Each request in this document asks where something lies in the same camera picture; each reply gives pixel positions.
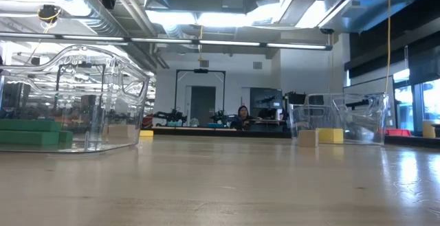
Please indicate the yellow container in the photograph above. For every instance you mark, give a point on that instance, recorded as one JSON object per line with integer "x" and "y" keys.
{"x": 428, "y": 130}

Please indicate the black background table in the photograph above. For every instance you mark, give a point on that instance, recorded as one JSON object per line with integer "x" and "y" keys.
{"x": 206, "y": 132}

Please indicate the natural wood rectangular block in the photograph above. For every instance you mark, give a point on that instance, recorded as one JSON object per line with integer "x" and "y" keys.
{"x": 122, "y": 130}

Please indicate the clear plastic bin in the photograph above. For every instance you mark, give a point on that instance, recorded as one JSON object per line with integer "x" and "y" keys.
{"x": 103, "y": 116}
{"x": 361, "y": 116}

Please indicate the natural wood cube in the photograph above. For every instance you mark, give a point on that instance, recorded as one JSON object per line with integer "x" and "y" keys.
{"x": 308, "y": 138}

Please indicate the rectangular metal ceiling duct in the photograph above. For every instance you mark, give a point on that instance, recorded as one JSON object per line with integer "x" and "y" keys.
{"x": 330, "y": 13}

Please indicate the yellow long block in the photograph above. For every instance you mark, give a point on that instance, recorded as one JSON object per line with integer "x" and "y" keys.
{"x": 146, "y": 133}

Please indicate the grey door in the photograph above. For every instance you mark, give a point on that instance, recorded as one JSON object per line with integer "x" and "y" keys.
{"x": 203, "y": 102}

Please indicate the black background robot arm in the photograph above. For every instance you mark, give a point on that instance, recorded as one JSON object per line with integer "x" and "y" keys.
{"x": 221, "y": 117}
{"x": 173, "y": 116}

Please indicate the person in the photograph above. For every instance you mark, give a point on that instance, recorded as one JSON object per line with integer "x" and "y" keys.
{"x": 243, "y": 116}

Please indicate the grey wall vent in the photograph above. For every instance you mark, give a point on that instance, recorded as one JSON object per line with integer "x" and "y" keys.
{"x": 204, "y": 63}
{"x": 257, "y": 65}

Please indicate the green rectangular block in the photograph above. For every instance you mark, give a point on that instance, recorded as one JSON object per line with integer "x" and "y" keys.
{"x": 31, "y": 125}
{"x": 29, "y": 138}
{"x": 66, "y": 136}

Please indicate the yellow arch block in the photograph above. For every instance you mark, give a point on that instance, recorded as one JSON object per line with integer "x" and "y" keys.
{"x": 330, "y": 135}

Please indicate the red bin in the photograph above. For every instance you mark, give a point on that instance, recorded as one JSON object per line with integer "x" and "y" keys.
{"x": 398, "y": 132}

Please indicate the long linear ceiling light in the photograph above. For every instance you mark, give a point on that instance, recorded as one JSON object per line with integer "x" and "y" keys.
{"x": 227, "y": 43}

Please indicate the black background station frame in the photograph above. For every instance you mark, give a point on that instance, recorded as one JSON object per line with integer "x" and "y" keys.
{"x": 200, "y": 70}

